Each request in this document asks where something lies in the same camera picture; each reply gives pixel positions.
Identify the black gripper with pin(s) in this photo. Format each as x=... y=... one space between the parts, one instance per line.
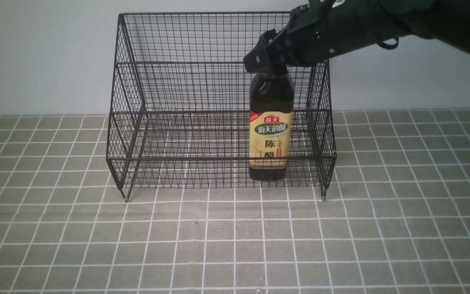
x=317 y=31

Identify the dark vinegar bottle gold cap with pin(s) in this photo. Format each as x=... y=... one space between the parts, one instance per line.
x=271 y=98

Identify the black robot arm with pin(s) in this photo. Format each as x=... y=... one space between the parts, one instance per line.
x=445 y=20

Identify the black wire mesh rack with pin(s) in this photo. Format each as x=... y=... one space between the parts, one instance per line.
x=179 y=113

